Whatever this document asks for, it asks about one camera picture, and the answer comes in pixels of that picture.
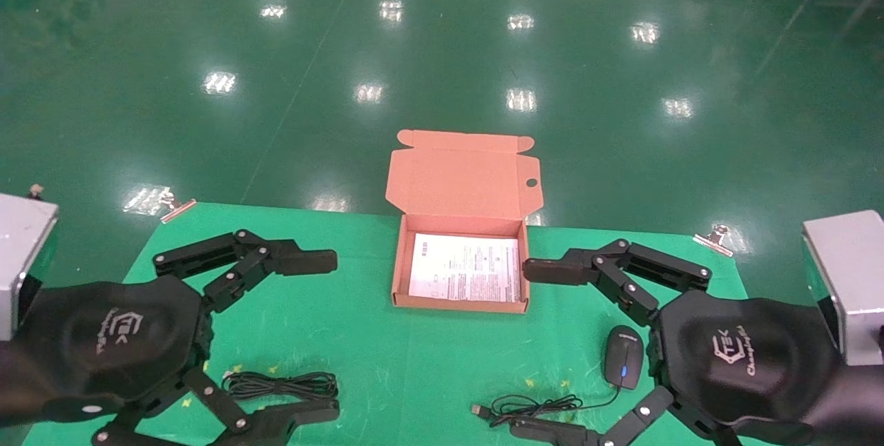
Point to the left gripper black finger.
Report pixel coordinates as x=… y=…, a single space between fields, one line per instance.
x=307 y=262

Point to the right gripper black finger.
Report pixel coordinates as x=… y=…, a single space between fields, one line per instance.
x=559 y=268
x=552 y=432

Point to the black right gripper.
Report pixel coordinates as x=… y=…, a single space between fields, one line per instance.
x=746 y=356

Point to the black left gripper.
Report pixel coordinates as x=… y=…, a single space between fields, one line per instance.
x=103 y=342

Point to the orange cardboard box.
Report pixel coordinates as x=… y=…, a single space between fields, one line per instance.
x=463 y=177

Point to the green table mat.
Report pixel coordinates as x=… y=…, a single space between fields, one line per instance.
x=345 y=335

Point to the white printed paper sheet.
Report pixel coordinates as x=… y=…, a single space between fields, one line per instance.
x=463 y=270

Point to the metal mat clip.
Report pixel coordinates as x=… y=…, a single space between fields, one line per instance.
x=178 y=208
x=715 y=240

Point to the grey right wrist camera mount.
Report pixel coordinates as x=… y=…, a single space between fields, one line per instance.
x=849 y=280

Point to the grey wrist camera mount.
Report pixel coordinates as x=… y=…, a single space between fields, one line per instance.
x=21 y=253
x=849 y=280

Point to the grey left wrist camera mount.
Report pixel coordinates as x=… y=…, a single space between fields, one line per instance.
x=21 y=253

